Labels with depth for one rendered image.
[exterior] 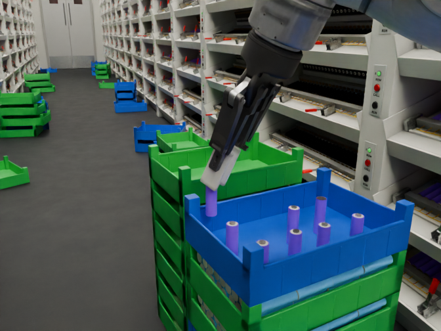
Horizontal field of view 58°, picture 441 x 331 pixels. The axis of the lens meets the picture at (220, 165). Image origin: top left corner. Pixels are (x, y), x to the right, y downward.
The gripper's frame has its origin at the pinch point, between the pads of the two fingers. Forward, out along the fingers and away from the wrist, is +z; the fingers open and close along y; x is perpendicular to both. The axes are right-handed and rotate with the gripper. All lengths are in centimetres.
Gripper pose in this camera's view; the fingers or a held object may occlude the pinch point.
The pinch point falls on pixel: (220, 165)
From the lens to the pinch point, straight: 60.5
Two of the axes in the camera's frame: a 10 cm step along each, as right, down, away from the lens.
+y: -5.2, 2.7, -8.1
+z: -3.6, 7.9, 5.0
